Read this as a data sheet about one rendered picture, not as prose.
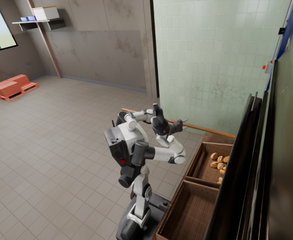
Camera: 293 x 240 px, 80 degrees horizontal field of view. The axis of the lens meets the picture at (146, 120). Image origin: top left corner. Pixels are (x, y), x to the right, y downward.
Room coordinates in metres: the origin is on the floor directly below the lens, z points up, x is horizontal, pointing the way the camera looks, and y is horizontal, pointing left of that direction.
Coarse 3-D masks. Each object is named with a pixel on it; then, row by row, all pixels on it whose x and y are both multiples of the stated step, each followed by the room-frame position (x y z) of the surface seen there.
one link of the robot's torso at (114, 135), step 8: (112, 120) 1.15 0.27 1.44; (112, 128) 1.10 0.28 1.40; (120, 128) 1.09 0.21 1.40; (136, 128) 1.06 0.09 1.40; (112, 136) 1.01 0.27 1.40; (120, 136) 0.99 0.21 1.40; (128, 136) 0.98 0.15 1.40; (136, 136) 0.97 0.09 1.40; (144, 136) 0.98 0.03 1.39; (112, 144) 0.92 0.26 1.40; (120, 144) 0.93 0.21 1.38; (128, 144) 0.92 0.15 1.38; (112, 152) 0.91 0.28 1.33; (120, 152) 0.92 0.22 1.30; (128, 152) 0.91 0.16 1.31; (120, 160) 0.92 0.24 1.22; (128, 160) 0.94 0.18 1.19
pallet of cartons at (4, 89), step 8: (8, 80) 5.79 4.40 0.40; (16, 80) 5.83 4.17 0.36; (24, 80) 6.01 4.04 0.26; (0, 88) 5.16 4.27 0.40; (8, 88) 5.23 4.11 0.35; (16, 88) 5.39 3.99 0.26; (24, 88) 5.64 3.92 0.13; (32, 88) 5.83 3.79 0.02; (0, 96) 5.23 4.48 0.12; (8, 96) 5.13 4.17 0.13; (16, 96) 5.31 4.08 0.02
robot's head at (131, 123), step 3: (126, 117) 1.09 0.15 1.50; (129, 117) 1.07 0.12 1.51; (126, 120) 1.09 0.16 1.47; (129, 120) 1.02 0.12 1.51; (132, 120) 1.01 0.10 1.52; (135, 120) 1.02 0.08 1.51; (129, 123) 1.00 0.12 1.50; (132, 123) 1.01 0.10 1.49; (135, 123) 1.02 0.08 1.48; (129, 126) 1.00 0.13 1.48; (132, 126) 1.01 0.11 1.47; (135, 126) 1.02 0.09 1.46
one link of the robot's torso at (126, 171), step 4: (124, 168) 0.98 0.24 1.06; (128, 168) 0.96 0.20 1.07; (132, 168) 0.95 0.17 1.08; (136, 168) 0.95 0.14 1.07; (120, 172) 0.96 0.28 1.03; (124, 172) 0.95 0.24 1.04; (128, 172) 0.94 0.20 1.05; (132, 172) 0.92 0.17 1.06; (136, 172) 0.94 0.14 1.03; (120, 176) 0.94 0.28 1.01; (124, 176) 0.92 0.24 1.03; (128, 176) 0.91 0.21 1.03; (132, 176) 0.90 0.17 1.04; (136, 176) 0.94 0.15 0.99; (120, 180) 0.90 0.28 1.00; (124, 180) 0.88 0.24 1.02; (128, 180) 0.89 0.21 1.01; (132, 180) 0.89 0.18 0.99; (124, 184) 0.88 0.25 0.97; (128, 184) 0.86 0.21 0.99
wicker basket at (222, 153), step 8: (200, 144) 1.46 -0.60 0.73; (208, 144) 1.45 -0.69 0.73; (216, 144) 1.39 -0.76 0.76; (224, 144) 1.35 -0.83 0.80; (200, 152) 1.46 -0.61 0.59; (208, 152) 1.44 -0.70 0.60; (216, 152) 1.39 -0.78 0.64; (224, 152) 1.34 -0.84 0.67; (216, 160) 1.31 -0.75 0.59; (192, 168) 1.22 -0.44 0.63; (200, 168) 1.23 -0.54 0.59; (208, 168) 1.22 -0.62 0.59; (216, 168) 1.20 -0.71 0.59; (192, 176) 1.14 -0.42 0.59; (200, 176) 1.13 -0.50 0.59; (208, 176) 1.12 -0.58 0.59; (216, 176) 1.10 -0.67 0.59; (208, 184) 0.92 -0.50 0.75; (216, 184) 0.88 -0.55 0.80
